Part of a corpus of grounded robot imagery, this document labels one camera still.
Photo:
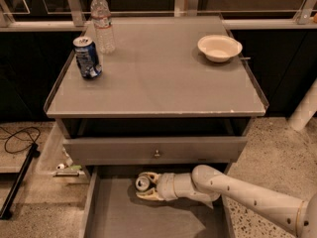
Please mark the open middle drawer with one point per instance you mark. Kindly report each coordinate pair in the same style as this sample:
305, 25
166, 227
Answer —
112, 210

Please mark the closed top drawer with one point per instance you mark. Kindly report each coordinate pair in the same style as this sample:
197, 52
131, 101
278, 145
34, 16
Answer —
140, 150

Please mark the clear plastic bin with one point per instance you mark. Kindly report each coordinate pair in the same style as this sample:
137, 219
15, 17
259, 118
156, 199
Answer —
55, 163

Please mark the clear plastic water bottle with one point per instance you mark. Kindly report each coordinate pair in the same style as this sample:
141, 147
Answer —
102, 21

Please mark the metal window railing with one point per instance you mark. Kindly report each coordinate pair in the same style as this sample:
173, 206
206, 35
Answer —
74, 15

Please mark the green soda can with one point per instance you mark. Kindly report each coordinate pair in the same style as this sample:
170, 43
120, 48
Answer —
142, 183

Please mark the white bowl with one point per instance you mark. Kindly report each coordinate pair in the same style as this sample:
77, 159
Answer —
219, 48

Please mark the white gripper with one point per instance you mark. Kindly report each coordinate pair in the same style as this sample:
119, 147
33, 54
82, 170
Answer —
165, 186

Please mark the round metal drawer knob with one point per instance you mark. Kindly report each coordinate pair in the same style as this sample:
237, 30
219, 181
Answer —
157, 154

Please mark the white pole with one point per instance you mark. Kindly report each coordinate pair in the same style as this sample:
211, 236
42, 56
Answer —
305, 110

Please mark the grey drawer cabinet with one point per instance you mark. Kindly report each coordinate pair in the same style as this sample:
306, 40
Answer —
158, 84

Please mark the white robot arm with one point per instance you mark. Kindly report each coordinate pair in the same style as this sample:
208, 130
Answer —
205, 184

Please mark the black floor bar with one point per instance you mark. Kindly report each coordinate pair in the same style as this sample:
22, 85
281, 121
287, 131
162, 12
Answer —
33, 153

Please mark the blue soda can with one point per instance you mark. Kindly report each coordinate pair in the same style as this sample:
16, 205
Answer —
86, 57

